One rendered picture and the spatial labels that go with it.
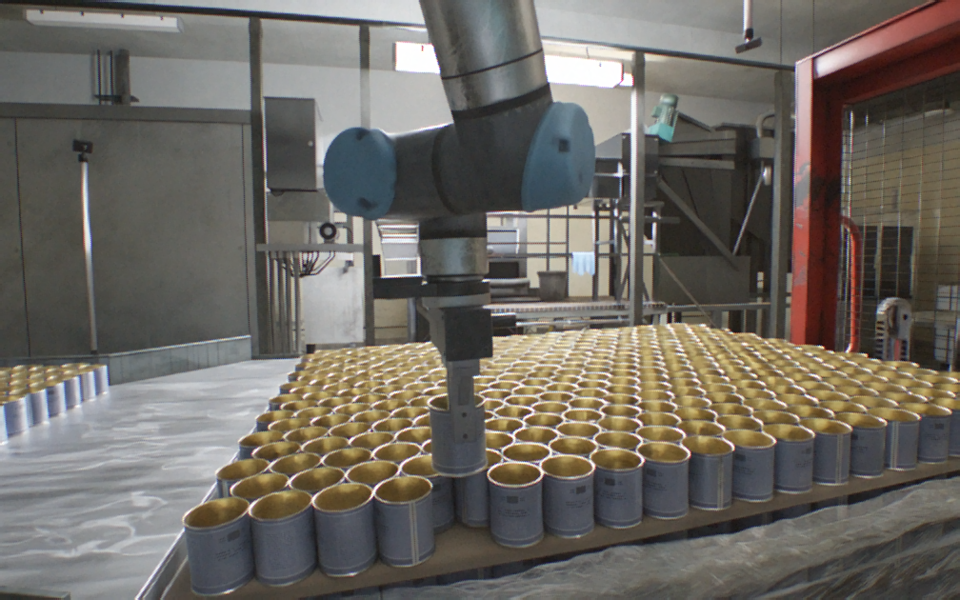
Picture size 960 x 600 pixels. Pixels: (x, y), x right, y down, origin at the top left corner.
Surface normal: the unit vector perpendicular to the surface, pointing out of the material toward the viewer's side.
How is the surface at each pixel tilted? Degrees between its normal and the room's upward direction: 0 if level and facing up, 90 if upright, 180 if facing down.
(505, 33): 111
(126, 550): 0
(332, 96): 90
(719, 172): 90
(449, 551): 2
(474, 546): 2
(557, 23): 90
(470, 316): 90
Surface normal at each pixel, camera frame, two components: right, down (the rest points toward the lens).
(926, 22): -0.98, 0.03
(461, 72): -0.49, 0.56
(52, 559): -0.01, -1.00
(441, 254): -0.30, 0.08
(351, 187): -0.51, 0.09
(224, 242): 0.22, 0.07
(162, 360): 0.85, 0.04
